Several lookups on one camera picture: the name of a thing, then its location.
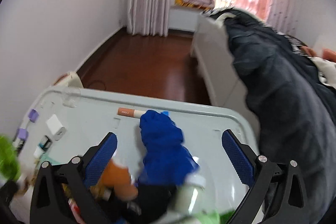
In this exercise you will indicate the blue crumpled cloth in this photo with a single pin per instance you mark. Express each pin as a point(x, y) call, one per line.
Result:
point(167, 161)

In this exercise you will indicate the white charger plug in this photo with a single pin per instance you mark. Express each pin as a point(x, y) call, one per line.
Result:
point(56, 128)

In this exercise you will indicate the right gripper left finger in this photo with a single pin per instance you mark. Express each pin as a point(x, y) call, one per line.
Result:
point(49, 203)

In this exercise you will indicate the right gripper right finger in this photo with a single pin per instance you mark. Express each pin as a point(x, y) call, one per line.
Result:
point(289, 201)

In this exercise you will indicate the orange and cream tube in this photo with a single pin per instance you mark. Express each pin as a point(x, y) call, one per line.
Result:
point(130, 112)

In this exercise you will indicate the small black white bottle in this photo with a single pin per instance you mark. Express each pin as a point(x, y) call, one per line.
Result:
point(42, 147)

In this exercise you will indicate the orange plush toy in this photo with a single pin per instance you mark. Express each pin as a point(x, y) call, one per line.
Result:
point(115, 180)

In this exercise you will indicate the dark grey fleece blanket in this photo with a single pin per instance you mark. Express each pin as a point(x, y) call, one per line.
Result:
point(296, 111)

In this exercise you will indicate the white bed frame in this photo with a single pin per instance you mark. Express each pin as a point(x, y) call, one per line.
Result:
point(225, 89)

